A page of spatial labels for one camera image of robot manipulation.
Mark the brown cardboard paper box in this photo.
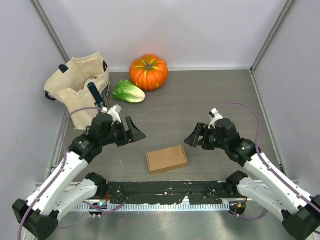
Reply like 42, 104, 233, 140
146, 145, 188, 175

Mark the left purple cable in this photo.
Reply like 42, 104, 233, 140
16, 106, 126, 240

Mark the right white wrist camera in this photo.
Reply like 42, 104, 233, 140
208, 108, 224, 129

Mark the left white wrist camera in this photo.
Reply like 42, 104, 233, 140
101, 104, 122, 123

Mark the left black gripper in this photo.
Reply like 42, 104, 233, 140
102, 116, 146, 147

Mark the purple cable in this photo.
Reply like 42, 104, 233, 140
16, 106, 126, 240
217, 101, 320, 221

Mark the green lettuce head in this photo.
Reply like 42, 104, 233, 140
112, 79, 146, 103

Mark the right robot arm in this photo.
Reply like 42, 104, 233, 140
184, 118, 320, 240

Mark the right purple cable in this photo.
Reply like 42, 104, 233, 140
217, 101, 320, 221

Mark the beige canvas tote bag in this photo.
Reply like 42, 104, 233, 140
44, 52, 110, 130

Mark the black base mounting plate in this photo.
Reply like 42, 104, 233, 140
100, 180, 244, 205

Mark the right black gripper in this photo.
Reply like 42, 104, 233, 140
184, 122, 228, 151

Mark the orange pumpkin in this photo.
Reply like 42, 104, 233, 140
129, 54, 169, 91

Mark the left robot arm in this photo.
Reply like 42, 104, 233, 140
12, 112, 146, 240

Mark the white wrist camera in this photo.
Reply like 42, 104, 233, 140
101, 104, 122, 123
208, 108, 224, 129

